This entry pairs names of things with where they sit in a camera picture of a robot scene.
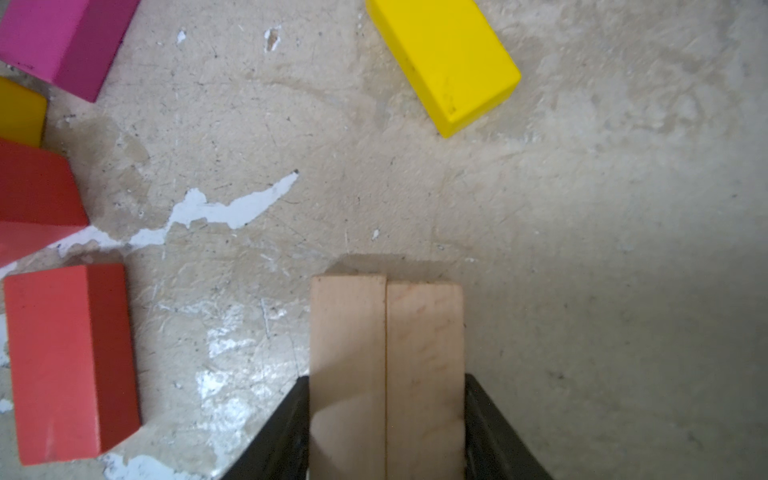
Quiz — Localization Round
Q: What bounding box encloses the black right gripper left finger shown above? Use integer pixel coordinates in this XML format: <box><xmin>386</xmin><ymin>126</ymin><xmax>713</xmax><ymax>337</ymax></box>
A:
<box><xmin>222</xmin><ymin>376</ymin><xmax>310</xmax><ymax>480</ymax></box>

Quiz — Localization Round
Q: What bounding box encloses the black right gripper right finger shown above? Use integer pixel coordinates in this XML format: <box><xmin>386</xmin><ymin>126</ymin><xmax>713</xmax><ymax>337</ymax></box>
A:
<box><xmin>465</xmin><ymin>374</ymin><xmax>553</xmax><ymax>480</ymax></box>

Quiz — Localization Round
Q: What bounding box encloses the natural wood block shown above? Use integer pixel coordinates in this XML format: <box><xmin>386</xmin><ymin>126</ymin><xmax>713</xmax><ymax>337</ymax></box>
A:
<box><xmin>386</xmin><ymin>282</ymin><xmax>465</xmax><ymax>479</ymax></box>
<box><xmin>309</xmin><ymin>275</ymin><xmax>386</xmax><ymax>479</ymax></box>

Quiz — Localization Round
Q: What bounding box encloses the red rectangular block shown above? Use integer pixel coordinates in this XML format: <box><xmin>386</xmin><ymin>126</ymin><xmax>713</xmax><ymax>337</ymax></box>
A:
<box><xmin>3</xmin><ymin>263</ymin><xmax>141</xmax><ymax>466</ymax></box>

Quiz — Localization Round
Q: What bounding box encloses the yellow rectangular block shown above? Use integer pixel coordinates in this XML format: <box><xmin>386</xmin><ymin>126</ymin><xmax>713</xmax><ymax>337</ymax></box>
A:
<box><xmin>365</xmin><ymin>0</ymin><xmax>521</xmax><ymax>138</ymax></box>

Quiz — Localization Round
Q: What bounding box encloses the red arch block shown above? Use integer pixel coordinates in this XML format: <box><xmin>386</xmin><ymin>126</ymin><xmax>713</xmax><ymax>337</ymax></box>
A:
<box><xmin>1</xmin><ymin>139</ymin><xmax>89</xmax><ymax>267</ymax></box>

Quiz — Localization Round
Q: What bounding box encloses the yellow arch block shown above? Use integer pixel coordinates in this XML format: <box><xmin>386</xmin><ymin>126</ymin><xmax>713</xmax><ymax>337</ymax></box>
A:
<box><xmin>0</xmin><ymin>77</ymin><xmax>48</xmax><ymax>147</ymax></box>

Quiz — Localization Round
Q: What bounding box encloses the magenta block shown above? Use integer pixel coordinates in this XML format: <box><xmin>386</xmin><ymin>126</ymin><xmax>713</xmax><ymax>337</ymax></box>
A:
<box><xmin>1</xmin><ymin>0</ymin><xmax>139</xmax><ymax>103</ymax></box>

